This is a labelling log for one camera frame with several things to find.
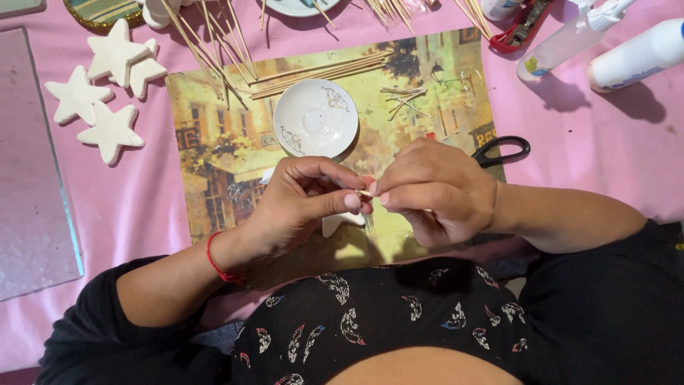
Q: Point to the person's right hand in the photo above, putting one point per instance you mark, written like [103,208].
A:
[454,198]

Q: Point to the person's left hand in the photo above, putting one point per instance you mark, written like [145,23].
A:
[288,214]

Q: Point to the white plaster star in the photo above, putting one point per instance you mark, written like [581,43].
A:
[342,220]
[115,53]
[147,72]
[109,133]
[77,96]

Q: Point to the painted street scene placemat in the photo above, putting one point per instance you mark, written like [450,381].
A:
[224,155]

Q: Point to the white saucer with gold print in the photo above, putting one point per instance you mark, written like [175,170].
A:
[315,117]

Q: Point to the wooden stick scraps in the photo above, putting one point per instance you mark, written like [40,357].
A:
[404,99]

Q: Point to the black patterned shirt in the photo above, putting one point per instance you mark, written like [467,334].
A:
[401,315]

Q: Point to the row of skewers on placemat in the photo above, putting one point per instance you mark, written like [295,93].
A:
[320,74]

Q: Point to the pink tablecloth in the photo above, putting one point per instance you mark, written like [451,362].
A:
[588,139]

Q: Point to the red utility cutter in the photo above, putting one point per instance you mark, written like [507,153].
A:
[521,29]

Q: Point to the tight bunch of wooden skewers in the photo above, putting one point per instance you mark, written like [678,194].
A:
[473,16]

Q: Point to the fanned bundle of wooden skewers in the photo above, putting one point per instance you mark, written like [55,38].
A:
[206,48]

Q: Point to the clear spray bottle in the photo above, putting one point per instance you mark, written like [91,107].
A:
[566,43]

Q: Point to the small white bottle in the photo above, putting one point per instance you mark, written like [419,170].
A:
[499,8]

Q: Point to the loose heap of wooden skewers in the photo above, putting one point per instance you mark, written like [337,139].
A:
[393,10]

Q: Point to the single wooden skewer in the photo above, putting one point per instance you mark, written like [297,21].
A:
[325,15]

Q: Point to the pale blue plate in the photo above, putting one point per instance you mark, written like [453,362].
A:
[291,6]

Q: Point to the large white glue bottle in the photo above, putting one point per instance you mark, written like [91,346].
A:
[638,56]

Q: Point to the white plaster figure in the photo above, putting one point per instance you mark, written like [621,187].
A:
[157,13]

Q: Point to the clear glass pane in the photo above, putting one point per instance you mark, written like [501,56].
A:
[32,176]

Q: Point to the gold rimmed decorated tray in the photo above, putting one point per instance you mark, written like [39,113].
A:
[101,12]

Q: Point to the grey glass piece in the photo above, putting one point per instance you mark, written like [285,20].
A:
[18,5]

